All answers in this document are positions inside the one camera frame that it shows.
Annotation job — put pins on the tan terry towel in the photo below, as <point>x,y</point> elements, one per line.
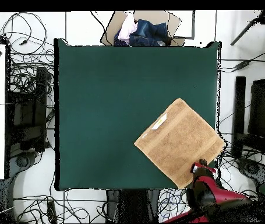
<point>181,144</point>

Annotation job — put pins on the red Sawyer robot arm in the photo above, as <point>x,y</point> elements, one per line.
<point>216,196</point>

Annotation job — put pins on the grey round stand foot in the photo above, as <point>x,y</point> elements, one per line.
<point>252,168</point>
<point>21,161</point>

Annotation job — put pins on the dark green table cloth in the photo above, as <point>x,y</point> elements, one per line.
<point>88,93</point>

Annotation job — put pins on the blue jeans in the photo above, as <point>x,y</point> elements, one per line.
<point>148,32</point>

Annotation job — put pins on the cardboard box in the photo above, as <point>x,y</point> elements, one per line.
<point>160,17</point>

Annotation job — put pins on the white garment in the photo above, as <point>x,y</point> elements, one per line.
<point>127,28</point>

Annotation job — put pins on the black power strip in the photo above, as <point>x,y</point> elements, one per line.
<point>51,211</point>

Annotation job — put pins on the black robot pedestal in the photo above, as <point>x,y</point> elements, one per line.
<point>132,205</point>

